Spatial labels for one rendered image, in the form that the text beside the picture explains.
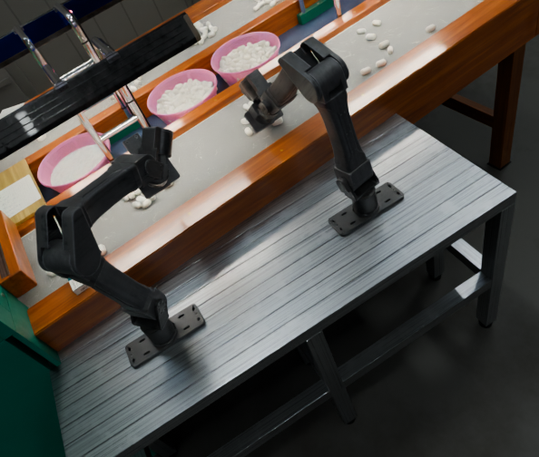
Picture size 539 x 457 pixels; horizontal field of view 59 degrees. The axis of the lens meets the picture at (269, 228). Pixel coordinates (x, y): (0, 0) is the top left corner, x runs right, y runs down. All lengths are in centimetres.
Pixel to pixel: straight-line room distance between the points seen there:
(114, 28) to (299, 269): 266
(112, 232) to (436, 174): 91
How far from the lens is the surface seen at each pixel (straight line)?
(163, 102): 185
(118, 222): 144
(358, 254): 118
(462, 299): 150
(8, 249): 141
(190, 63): 194
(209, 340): 116
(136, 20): 357
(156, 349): 120
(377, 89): 148
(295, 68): 103
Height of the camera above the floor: 161
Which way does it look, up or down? 47 degrees down
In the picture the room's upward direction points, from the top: 23 degrees counter-clockwise
